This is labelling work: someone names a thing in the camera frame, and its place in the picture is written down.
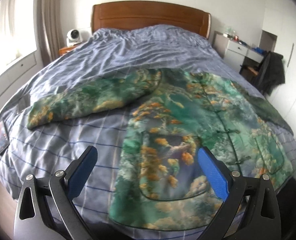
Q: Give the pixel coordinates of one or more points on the wooden nightstand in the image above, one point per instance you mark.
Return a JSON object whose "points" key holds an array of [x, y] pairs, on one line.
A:
{"points": [[63, 51]]}

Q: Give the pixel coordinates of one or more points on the brown wooden headboard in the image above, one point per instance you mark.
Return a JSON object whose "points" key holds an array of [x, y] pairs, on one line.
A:
{"points": [[131, 15]]}

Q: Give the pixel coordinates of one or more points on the white window sill cabinet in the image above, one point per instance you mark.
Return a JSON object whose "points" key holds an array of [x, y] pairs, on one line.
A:
{"points": [[15, 75]]}

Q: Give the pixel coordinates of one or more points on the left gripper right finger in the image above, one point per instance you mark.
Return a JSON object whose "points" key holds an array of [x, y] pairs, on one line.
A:
{"points": [[261, 219]]}

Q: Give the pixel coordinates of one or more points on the beige curtain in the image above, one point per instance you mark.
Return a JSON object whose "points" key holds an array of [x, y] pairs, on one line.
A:
{"points": [[49, 29]]}

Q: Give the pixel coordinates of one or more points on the blue plaid bed cover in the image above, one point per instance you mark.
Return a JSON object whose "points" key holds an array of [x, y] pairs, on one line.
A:
{"points": [[109, 53]]}

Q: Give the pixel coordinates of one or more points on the smartphone on bed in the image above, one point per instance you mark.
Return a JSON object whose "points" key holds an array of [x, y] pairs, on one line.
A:
{"points": [[4, 140]]}

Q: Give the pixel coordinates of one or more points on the wooden chair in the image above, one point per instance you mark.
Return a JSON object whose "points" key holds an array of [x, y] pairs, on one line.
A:
{"points": [[249, 73]]}

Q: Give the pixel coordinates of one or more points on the white desk with drawers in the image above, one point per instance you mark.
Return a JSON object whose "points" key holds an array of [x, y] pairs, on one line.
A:
{"points": [[233, 53]]}

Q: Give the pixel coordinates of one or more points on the green floral padded jacket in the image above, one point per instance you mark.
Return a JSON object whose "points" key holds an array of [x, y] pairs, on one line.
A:
{"points": [[160, 184]]}

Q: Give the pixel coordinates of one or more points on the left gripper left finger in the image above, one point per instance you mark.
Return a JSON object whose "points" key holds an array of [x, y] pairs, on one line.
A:
{"points": [[45, 209]]}

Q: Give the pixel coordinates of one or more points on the black coat on chair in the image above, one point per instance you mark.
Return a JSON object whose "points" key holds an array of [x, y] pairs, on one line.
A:
{"points": [[271, 73]]}

